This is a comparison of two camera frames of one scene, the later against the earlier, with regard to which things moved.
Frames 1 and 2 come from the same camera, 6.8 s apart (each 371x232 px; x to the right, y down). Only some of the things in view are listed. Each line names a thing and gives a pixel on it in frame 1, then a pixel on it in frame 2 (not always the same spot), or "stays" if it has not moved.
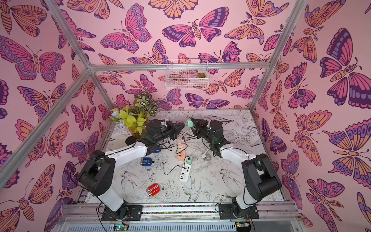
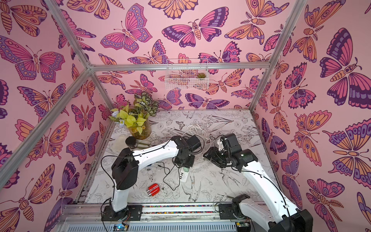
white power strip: x=185 y=173 stays
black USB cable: x=164 y=167 → x=179 y=177
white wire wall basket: x=187 y=74 stays
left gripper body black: x=167 y=132 → x=188 y=161
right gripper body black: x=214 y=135 → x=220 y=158
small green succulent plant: x=201 y=75 stays
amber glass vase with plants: x=135 y=117 stays
